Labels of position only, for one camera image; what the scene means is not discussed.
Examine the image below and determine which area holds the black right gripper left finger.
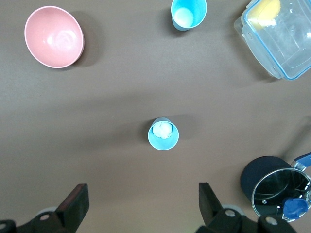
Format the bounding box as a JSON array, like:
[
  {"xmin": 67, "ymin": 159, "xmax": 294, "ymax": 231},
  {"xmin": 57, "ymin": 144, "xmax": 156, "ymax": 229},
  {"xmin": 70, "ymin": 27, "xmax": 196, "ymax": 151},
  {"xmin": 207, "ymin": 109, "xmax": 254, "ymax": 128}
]
[{"xmin": 0, "ymin": 183, "xmax": 89, "ymax": 233}]

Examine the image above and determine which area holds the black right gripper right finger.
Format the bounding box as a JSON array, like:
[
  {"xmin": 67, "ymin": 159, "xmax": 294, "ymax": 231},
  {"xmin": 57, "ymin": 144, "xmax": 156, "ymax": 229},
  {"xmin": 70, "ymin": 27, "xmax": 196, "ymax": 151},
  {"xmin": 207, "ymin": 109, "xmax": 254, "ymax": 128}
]
[{"xmin": 195, "ymin": 182, "xmax": 300, "ymax": 233}]

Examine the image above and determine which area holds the light blue paper cup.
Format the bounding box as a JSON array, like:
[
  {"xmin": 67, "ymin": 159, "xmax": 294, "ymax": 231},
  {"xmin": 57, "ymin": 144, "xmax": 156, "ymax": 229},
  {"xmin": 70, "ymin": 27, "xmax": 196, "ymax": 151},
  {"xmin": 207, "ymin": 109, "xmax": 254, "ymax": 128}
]
[{"xmin": 170, "ymin": 0, "xmax": 207, "ymax": 32}]

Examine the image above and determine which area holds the dark blue cooking pot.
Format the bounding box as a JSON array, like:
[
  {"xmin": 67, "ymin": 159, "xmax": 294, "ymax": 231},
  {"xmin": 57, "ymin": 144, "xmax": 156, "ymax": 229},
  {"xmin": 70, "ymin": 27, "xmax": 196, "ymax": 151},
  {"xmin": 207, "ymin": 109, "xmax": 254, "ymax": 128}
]
[{"xmin": 240, "ymin": 152, "xmax": 311, "ymax": 203}]

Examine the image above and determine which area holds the glass pot lid blue knob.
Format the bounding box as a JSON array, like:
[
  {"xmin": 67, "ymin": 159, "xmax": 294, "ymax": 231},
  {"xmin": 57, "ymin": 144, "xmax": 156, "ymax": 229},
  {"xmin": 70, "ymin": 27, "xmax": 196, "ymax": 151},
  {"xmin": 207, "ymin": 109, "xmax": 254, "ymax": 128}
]
[{"xmin": 251, "ymin": 168, "xmax": 311, "ymax": 224}]

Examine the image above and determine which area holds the blue cup holding paper wad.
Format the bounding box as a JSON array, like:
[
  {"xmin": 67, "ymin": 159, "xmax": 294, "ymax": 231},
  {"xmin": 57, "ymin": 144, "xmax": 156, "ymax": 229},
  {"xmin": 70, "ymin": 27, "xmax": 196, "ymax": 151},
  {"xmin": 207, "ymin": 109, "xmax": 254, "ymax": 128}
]
[{"xmin": 148, "ymin": 117, "xmax": 180, "ymax": 151}]

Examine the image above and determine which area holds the white crumpled paper wad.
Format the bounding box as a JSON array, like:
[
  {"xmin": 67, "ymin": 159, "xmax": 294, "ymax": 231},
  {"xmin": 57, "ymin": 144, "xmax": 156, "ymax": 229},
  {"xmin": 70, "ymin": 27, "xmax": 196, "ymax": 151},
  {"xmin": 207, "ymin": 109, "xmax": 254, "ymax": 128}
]
[{"xmin": 152, "ymin": 122, "xmax": 173, "ymax": 139}]

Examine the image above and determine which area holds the pink bowl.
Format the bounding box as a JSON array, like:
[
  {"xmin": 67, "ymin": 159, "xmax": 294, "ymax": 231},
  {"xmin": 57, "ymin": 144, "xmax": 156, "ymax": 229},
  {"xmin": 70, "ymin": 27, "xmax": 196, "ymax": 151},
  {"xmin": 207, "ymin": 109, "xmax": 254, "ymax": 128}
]
[{"xmin": 24, "ymin": 6, "xmax": 85, "ymax": 69}]

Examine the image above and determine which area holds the clear plastic container blue seal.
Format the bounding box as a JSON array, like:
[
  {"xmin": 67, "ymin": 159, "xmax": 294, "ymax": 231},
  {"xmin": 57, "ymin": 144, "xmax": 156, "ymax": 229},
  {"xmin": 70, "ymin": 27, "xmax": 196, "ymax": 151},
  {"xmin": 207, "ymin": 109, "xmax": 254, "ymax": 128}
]
[{"xmin": 233, "ymin": 0, "xmax": 311, "ymax": 81}]

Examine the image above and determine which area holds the yellow item inside clear container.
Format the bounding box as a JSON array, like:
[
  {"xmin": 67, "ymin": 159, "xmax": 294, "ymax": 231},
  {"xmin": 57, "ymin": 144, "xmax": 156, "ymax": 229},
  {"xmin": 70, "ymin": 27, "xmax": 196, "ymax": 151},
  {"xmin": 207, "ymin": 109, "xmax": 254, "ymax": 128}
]
[{"xmin": 247, "ymin": 0, "xmax": 282, "ymax": 30}]

